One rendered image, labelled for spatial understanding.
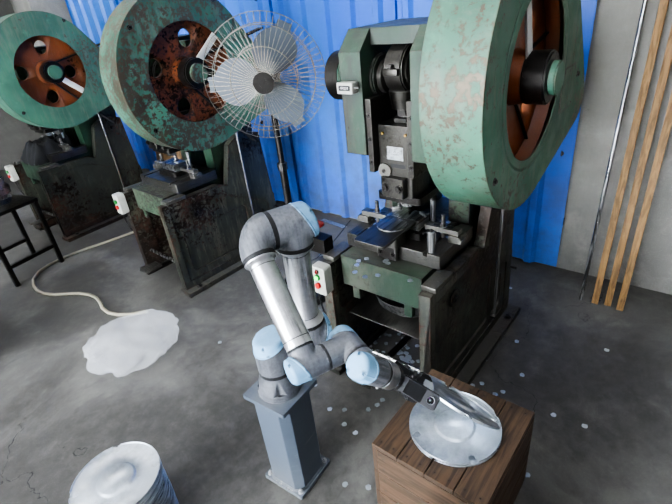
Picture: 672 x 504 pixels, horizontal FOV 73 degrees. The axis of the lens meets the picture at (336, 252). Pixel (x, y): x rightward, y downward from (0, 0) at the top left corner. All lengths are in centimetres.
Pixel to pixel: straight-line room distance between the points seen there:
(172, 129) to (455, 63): 175
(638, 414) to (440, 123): 153
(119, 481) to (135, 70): 180
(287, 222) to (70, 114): 319
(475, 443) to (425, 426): 16
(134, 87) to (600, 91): 231
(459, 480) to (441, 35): 123
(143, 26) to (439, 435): 221
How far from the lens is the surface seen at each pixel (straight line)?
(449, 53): 127
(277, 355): 150
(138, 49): 258
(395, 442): 159
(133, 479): 185
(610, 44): 274
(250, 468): 206
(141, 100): 258
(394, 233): 180
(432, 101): 129
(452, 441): 159
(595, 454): 213
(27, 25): 424
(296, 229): 131
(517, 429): 167
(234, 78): 238
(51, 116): 424
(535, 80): 153
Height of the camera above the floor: 161
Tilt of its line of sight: 29 degrees down
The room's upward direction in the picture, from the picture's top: 7 degrees counter-clockwise
